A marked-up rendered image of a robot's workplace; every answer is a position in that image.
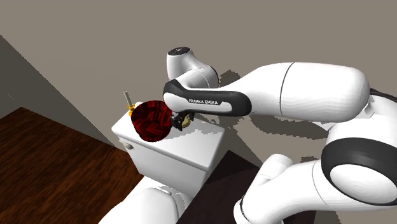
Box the dark red patterned bowl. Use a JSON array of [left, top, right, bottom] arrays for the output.
[[130, 99, 173, 143]]

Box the white toilet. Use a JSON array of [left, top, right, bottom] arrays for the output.
[[97, 101, 226, 224]]

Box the grey stick with yellow base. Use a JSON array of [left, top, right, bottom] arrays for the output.
[[123, 90, 136, 117]]

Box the dark robot stand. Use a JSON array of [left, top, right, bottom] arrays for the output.
[[176, 150, 317, 224]]

